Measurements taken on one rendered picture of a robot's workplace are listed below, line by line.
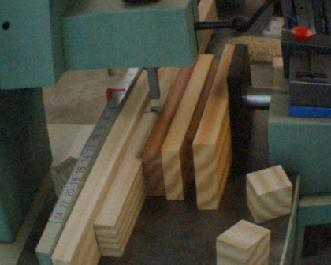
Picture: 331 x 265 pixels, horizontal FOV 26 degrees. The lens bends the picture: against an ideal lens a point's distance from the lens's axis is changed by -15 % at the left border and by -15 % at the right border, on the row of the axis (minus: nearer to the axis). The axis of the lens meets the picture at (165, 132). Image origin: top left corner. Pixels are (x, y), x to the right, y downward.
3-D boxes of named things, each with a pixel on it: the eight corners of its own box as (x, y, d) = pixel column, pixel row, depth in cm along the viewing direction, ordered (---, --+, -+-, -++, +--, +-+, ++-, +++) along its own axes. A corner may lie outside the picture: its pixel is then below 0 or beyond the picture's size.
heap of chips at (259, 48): (290, 63, 104) (288, 51, 103) (222, 58, 106) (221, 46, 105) (291, 45, 110) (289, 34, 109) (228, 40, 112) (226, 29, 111)
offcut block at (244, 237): (268, 263, 66) (271, 229, 64) (244, 282, 64) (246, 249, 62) (240, 254, 68) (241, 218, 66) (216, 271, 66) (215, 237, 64)
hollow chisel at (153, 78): (158, 99, 86) (154, 56, 83) (150, 99, 86) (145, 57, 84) (160, 95, 87) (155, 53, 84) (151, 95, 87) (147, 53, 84)
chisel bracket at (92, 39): (195, 82, 81) (185, 8, 77) (63, 85, 84) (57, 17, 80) (206, 54, 87) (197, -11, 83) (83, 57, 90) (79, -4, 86)
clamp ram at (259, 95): (296, 156, 81) (293, 80, 77) (232, 157, 83) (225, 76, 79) (300, 117, 89) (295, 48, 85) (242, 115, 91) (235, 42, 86)
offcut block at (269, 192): (246, 203, 76) (245, 173, 74) (279, 193, 77) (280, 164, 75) (257, 224, 72) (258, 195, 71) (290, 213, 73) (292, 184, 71)
